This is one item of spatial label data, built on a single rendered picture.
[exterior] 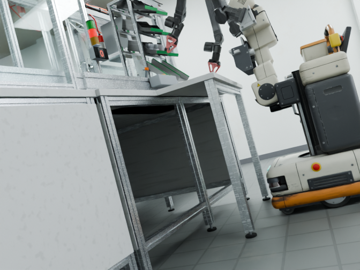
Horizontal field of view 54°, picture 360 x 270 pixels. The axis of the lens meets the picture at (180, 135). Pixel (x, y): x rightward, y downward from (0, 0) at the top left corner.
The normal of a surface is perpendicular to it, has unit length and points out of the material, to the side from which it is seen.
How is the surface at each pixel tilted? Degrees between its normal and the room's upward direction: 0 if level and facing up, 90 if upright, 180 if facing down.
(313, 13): 90
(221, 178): 90
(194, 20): 90
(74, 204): 90
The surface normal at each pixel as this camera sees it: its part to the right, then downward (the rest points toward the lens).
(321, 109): -0.33, 0.06
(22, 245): 0.85, -0.24
